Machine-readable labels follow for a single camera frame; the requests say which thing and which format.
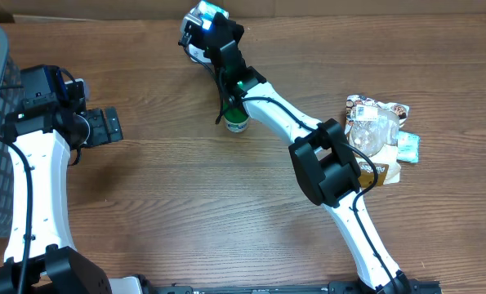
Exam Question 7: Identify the green lidded jar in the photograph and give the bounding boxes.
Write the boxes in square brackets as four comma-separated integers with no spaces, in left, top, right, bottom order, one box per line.
[223,105,249,133]

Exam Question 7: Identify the brown white snack pouch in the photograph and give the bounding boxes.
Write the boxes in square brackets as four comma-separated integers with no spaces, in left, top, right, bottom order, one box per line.
[345,95,410,188]

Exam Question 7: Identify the teal white tissue pack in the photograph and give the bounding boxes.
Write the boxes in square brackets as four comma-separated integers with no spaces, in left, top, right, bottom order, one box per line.
[397,131,421,163]

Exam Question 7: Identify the teal white small packet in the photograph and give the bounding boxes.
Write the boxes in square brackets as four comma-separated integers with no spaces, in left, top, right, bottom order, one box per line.
[197,1,230,20]

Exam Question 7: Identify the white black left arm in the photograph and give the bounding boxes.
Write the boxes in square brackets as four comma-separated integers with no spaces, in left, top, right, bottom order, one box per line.
[0,78,152,293]

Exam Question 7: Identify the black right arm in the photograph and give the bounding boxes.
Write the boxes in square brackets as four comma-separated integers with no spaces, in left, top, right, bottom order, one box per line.
[178,6,412,293]

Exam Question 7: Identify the white barcode scanner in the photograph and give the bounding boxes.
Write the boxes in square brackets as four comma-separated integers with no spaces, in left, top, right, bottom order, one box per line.
[187,44,211,65]

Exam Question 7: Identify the brown cardboard backboard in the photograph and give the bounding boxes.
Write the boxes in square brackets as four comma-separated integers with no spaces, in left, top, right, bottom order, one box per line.
[0,0,486,22]

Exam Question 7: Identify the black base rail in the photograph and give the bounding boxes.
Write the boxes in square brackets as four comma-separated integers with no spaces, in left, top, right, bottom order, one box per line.
[152,280,443,294]

